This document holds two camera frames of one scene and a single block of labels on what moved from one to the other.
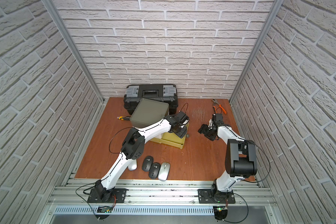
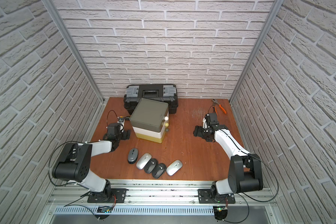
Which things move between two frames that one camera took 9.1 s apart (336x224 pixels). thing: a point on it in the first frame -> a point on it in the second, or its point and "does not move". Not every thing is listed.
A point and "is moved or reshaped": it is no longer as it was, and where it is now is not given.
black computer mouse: [154, 170] is moved or reshaped
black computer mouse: [147, 163] is moved or reshaped
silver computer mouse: [133, 165] -> [143, 160]
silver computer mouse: [164, 171] -> [174, 167]
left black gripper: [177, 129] -> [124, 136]
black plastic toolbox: [165, 93] does not move
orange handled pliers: [214, 102] does not move
